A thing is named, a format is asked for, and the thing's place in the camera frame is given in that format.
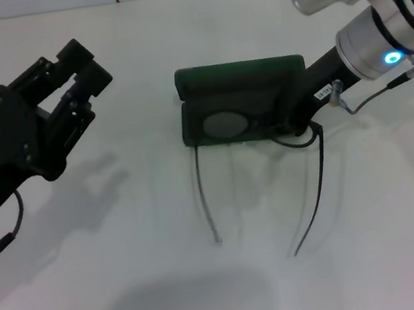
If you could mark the green glasses case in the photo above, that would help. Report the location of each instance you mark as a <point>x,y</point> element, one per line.
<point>238,78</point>

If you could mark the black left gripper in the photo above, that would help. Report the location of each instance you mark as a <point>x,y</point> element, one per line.
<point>1,157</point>

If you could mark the black glasses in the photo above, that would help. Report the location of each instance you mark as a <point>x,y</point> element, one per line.
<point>223,124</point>

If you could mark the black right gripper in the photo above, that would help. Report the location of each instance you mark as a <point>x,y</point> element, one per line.
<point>325,75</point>

